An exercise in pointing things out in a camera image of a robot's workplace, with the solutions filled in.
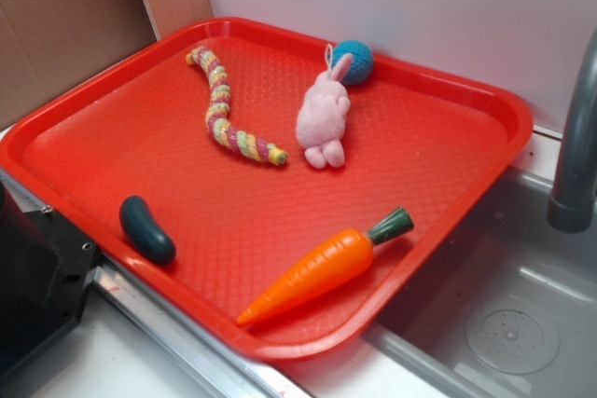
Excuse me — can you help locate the orange plastic toy carrot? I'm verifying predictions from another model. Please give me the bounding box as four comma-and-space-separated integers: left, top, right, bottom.
236, 208, 414, 326

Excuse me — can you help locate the red plastic tray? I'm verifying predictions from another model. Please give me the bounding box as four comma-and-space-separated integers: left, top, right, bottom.
1, 18, 533, 361

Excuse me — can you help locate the pink plush bunny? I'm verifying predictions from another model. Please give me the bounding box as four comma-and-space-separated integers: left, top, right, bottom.
296, 44, 354, 170

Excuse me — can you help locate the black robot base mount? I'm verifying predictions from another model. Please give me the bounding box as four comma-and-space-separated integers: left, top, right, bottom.
1, 186, 99, 381

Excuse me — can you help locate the brown cardboard panel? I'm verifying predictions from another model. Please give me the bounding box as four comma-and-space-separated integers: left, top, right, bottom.
1, 0, 155, 128

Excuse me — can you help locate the dark green toy cucumber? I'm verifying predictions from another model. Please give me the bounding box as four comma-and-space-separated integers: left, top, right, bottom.
119, 196, 176, 265

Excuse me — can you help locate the blue knitted ball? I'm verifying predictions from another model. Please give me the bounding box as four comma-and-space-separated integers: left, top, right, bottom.
332, 40, 374, 86

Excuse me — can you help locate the multicolour twisted rope toy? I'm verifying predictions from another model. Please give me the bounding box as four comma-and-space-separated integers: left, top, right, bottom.
186, 46, 288, 167

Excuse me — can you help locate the grey toy sink basin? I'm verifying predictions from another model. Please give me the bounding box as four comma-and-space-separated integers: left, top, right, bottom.
365, 169, 596, 397

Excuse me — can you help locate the grey faucet spout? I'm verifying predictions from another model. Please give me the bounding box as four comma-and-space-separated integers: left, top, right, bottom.
548, 35, 596, 233

